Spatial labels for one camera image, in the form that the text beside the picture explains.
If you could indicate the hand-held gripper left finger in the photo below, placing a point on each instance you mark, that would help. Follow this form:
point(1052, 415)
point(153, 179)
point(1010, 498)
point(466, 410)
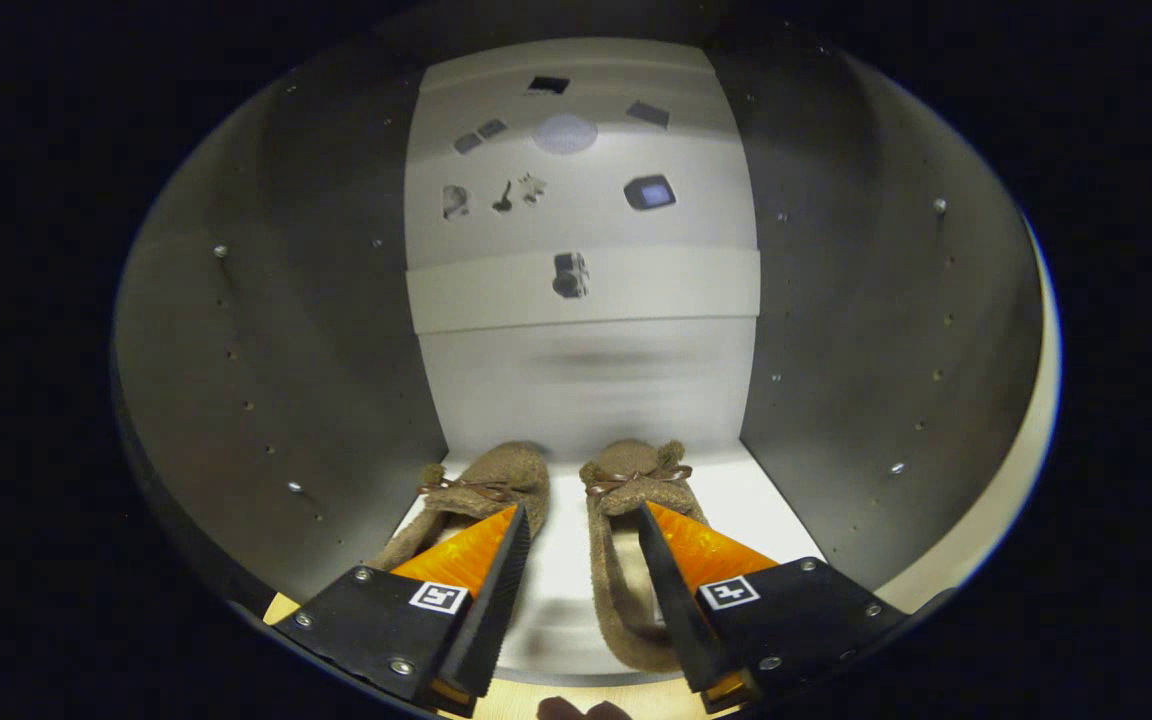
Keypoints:
point(491, 620)

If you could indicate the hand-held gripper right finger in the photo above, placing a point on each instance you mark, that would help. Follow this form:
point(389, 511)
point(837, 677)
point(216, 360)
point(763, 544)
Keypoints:
point(681, 610)

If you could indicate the brown fuzzy shoe with bow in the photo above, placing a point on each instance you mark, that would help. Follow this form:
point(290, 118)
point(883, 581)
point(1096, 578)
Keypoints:
point(626, 480)
point(506, 475)

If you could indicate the dark grey shoe cabinet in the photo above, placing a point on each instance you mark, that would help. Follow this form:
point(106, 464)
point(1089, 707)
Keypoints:
point(586, 380)

